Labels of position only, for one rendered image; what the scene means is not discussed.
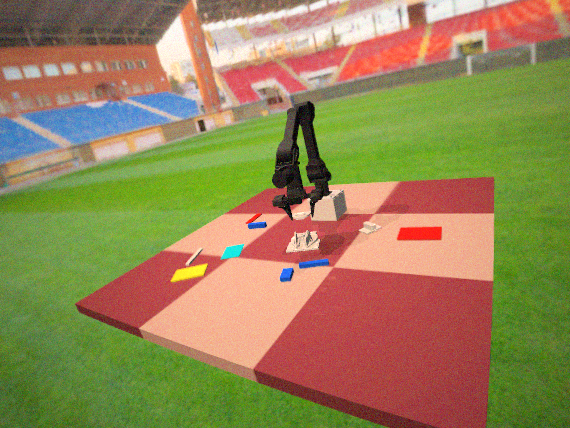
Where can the yellow rectangular plate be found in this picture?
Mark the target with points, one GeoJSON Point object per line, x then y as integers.
{"type": "Point", "coordinates": [189, 272]}

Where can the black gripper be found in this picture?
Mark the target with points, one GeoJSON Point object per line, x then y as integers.
{"type": "Point", "coordinates": [282, 202]}

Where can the cyan rectangular plate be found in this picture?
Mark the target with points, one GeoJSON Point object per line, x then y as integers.
{"type": "Point", "coordinates": [232, 251]}

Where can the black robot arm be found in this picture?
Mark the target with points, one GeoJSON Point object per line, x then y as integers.
{"type": "Point", "coordinates": [287, 164]}

